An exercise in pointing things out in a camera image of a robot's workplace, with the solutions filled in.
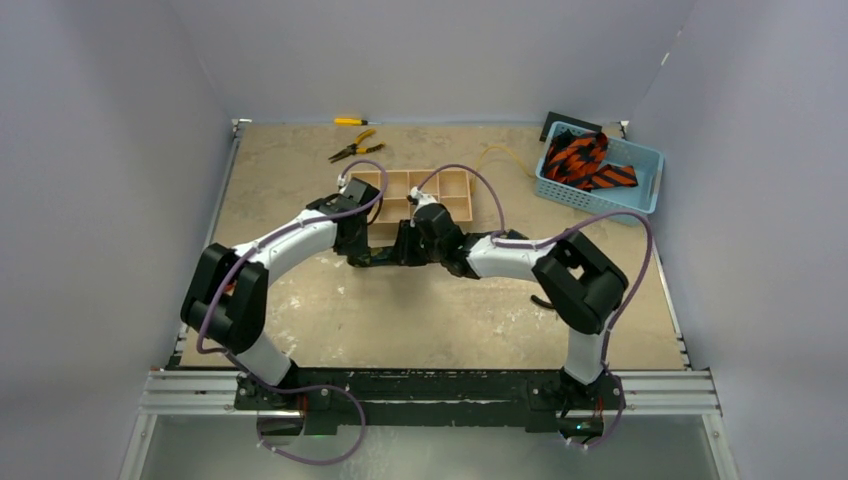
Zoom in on blue floral tie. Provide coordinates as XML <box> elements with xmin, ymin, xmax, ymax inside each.
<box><xmin>347</xmin><ymin>246</ymin><xmax>399</xmax><ymax>268</ymax></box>

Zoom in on wooden compartment tray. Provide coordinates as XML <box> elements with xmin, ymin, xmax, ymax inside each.
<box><xmin>345</xmin><ymin>168</ymin><xmax>474</xmax><ymax>241</ymax></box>

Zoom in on light blue plastic basket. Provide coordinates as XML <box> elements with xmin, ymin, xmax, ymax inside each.
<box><xmin>535</xmin><ymin>138</ymin><xmax>665</xmax><ymax>216</ymax></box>

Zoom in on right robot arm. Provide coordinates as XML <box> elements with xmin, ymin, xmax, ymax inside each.
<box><xmin>391</xmin><ymin>203</ymin><xmax>630</xmax><ymax>407</ymax></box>

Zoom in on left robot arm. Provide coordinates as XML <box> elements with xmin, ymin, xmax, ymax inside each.
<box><xmin>180</xmin><ymin>179</ymin><xmax>383</xmax><ymax>409</ymax></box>

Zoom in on yellow black pliers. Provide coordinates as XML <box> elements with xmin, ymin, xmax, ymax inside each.
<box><xmin>328</xmin><ymin>129</ymin><xmax>386</xmax><ymax>163</ymax></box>

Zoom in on orange black striped tie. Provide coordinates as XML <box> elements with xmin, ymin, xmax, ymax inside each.
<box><xmin>541</xmin><ymin>131</ymin><xmax>639</xmax><ymax>192</ymax></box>

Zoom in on black flat box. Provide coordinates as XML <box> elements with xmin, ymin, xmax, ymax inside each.
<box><xmin>539</xmin><ymin>111</ymin><xmax>603</xmax><ymax>142</ymax></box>

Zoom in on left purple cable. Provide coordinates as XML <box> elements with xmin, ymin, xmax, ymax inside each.
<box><xmin>195</xmin><ymin>158</ymin><xmax>391</xmax><ymax>399</ymax></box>

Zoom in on purple cable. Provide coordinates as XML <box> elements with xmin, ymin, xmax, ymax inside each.
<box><xmin>195</xmin><ymin>158</ymin><xmax>391</xmax><ymax>399</ymax></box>
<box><xmin>413</xmin><ymin>163</ymin><xmax>655</xmax><ymax>452</ymax></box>

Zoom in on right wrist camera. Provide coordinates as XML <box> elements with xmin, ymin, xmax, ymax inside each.
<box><xmin>407</xmin><ymin>187</ymin><xmax>438</xmax><ymax>208</ymax></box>

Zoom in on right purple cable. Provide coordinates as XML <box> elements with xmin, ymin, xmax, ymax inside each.
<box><xmin>413</xmin><ymin>163</ymin><xmax>655</xmax><ymax>452</ymax></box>

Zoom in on yellow cable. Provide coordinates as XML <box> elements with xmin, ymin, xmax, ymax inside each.
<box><xmin>471</xmin><ymin>144</ymin><xmax>538</xmax><ymax>183</ymax></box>

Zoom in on black handled cutters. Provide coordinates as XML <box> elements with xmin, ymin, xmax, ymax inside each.
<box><xmin>530</xmin><ymin>295</ymin><xmax>555</xmax><ymax>310</ymax></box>

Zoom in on yellow handled screwdriver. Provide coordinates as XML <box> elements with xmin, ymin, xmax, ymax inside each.
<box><xmin>333</xmin><ymin>117</ymin><xmax>381</xmax><ymax>127</ymax></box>

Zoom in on black base frame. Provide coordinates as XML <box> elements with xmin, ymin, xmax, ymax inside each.
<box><xmin>142</xmin><ymin>367</ymin><xmax>720</xmax><ymax>439</ymax></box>

